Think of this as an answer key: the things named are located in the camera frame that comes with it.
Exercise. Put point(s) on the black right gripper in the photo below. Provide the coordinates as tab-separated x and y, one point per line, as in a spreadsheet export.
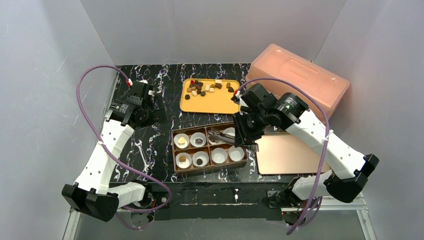
244	131

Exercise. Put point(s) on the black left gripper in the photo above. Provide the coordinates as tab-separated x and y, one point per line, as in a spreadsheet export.
154	110

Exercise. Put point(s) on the cream white chocolate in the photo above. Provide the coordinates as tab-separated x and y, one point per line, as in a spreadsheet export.
181	141

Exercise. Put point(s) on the rose gold box lid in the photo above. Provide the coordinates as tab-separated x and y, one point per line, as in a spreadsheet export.
284	154

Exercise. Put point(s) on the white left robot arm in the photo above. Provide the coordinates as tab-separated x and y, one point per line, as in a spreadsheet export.
91	194

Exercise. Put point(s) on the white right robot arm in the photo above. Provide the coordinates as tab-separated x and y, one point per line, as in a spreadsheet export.
349	169

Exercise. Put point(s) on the brown chocolate box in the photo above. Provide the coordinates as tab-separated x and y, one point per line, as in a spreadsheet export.
193	152

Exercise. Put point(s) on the white paper cup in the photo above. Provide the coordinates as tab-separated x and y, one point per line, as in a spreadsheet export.
202	155
219	155
195	136
236	154
187	163
211	137
229	131
176	138

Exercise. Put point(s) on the orange plastic tray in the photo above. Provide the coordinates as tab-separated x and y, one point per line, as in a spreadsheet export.
216	101

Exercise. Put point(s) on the pink plastic storage case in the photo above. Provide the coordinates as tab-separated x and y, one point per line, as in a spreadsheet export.
325	87

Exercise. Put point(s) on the aluminium frame rail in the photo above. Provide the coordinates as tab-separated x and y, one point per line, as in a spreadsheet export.
328	204

